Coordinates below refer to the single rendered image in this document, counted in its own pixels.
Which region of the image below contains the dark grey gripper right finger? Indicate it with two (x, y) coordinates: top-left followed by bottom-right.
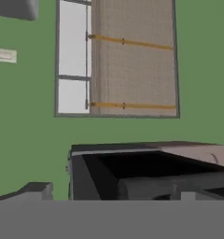
(171, 183), (224, 202)

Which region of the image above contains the grey framed window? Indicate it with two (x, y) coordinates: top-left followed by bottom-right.
(53, 0), (181, 120)

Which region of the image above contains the black and silver microwave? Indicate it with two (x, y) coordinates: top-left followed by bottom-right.
(66, 141), (224, 202)

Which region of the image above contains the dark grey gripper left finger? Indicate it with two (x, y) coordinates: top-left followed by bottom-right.
(0, 181), (54, 202)

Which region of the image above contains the white wall switch plate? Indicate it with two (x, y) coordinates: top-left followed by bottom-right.
(0, 48), (19, 64)

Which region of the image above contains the beige window blind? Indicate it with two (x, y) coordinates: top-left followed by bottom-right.
(89, 0), (179, 118)

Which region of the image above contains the dark grey microwave door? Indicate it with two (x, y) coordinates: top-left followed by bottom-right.
(67, 152), (103, 201)

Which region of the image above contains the yellow blind strap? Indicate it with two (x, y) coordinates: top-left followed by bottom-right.
(89, 101), (177, 111)
(87, 33), (175, 51)

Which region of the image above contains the grey wall cupboard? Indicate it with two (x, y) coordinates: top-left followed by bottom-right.
(0, 0), (40, 21)

